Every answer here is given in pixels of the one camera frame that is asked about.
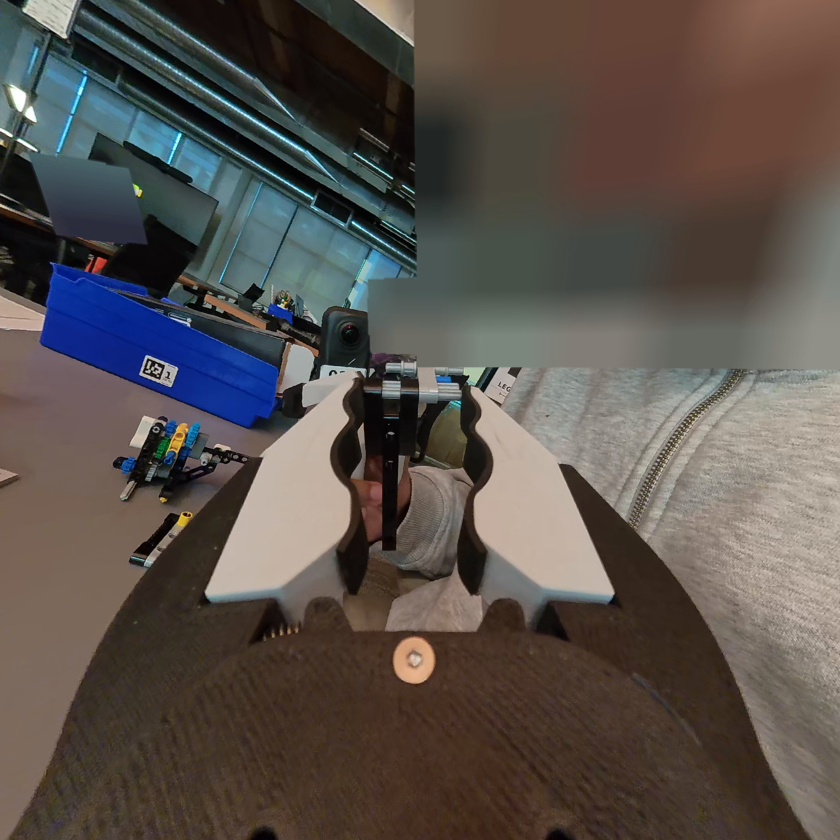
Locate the large instruction booklet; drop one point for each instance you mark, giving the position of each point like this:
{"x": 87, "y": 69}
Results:
{"x": 6, "y": 479}

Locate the black monitor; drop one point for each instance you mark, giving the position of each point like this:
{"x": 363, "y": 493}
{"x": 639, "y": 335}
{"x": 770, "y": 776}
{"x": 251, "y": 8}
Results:
{"x": 177, "y": 203}

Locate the white paper sheet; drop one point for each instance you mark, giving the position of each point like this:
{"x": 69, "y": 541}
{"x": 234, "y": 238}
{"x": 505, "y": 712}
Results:
{"x": 16, "y": 312}

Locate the black lego beam assembly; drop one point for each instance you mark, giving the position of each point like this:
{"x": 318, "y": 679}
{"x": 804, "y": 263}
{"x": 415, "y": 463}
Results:
{"x": 390, "y": 459}

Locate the person's right hand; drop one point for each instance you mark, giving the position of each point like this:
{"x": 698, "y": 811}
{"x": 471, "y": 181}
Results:
{"x": 369, "y": 499}

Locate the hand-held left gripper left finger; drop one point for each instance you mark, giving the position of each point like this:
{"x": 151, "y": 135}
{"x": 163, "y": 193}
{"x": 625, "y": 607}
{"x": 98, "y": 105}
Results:
{"x": 275, "y": 525}

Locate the colourful lego gear assembly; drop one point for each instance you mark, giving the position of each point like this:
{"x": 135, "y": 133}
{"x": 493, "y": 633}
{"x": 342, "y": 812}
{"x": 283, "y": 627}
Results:
{"x": 167, "y": 453}

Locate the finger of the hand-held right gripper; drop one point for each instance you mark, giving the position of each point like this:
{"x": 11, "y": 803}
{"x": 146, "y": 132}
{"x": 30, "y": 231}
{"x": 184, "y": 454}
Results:
{"x": 321, "y": 392}

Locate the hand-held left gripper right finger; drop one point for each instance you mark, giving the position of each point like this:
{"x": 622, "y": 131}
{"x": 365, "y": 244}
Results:
{"x": 538, "y": 525}

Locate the black and yellow lego piece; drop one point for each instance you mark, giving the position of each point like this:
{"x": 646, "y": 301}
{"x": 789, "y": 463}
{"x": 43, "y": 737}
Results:
{"x": 161, "y": 538}

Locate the person's grey hoodie torso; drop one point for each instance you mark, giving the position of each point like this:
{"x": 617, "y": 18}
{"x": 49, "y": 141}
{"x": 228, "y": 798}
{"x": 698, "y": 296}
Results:
{"x": 722, "y": 525}

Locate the blue plastic bin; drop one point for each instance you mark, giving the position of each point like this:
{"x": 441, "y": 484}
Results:
{"x": 131, "y": 341}

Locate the white cardboard box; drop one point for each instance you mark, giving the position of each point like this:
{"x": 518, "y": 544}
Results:
{"x": 502, "y": 387}

